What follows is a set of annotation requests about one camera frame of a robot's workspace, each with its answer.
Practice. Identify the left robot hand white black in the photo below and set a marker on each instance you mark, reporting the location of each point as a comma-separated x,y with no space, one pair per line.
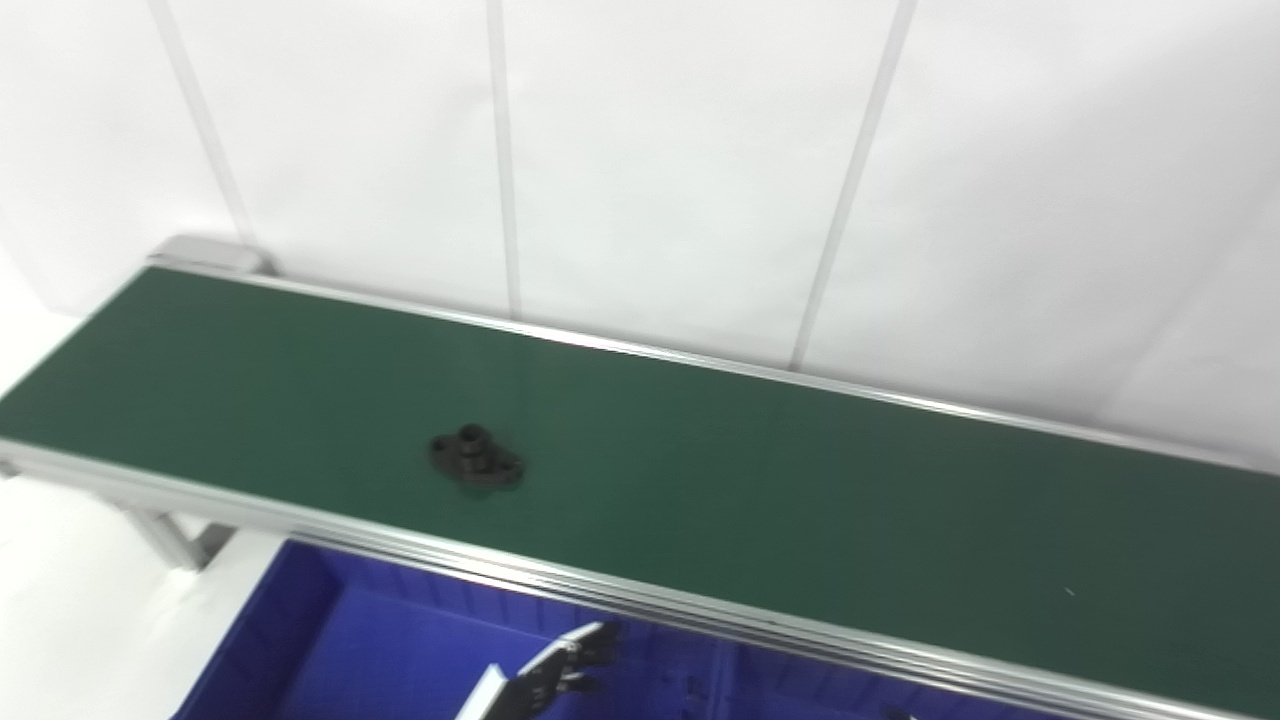
540,680

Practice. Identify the aluminium conveyor support leg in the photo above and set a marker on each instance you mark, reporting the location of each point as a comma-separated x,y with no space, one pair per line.
175,535

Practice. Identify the black flanged machine part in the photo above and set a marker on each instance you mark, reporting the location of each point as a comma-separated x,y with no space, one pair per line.
478,460

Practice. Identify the green conveyor belt aluminium frame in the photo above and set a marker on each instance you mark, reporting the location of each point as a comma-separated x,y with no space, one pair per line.
760,490

